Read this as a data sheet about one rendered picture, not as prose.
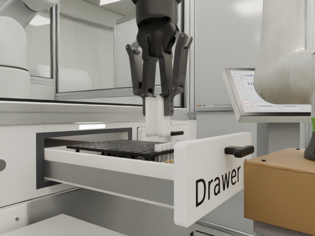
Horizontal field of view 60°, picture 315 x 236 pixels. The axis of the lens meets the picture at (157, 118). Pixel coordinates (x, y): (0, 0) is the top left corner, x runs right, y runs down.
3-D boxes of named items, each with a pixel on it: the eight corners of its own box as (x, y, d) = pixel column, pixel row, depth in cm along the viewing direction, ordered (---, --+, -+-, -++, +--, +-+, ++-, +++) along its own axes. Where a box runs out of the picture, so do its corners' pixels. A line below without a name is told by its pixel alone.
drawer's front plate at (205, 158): (251, 183, 59) (251, 132, 59) (185, 229, 35) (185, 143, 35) (243, 181, 60) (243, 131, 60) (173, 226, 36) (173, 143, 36)
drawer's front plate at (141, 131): (190, 153, 103) (190, 124, 103) (142, 165, 79) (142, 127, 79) (185, 153, 104) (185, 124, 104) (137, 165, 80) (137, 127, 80)
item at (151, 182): (240, 176, 58) (241, 148, 58) (179, 211, 37) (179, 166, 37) (107, 158, 81) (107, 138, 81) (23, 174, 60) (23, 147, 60)
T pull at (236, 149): (254, 153, 48) (254, 145, 48) (240, 158, 42) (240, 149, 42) (234, 151, 50) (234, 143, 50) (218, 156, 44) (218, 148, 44)
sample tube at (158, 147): (159, 171, 48) (159, 144, 48) (153, 170, 48) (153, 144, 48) (162, 170, 49) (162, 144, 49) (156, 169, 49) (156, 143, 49)
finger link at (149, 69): (148, 33, 47) (142, 34, 48) (143, 98, 48) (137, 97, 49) (161, 39, 50) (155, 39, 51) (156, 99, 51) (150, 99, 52)
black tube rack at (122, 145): (198, 173, 60) (198, 144, 60) (150, 192, 45) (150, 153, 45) (122, 163, 72) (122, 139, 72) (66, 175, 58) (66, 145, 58)
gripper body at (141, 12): (124, 1, 48) (125, 54, 48) (165, -12, 43) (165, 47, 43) (150, 14, 54) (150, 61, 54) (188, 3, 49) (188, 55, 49)
